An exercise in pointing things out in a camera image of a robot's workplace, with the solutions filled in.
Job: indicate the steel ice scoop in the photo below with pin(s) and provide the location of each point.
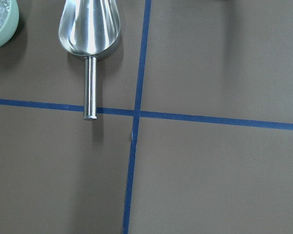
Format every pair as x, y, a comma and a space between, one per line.
90, 29

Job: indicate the green bowl of ice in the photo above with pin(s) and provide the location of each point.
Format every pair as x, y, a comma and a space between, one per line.
9, 19

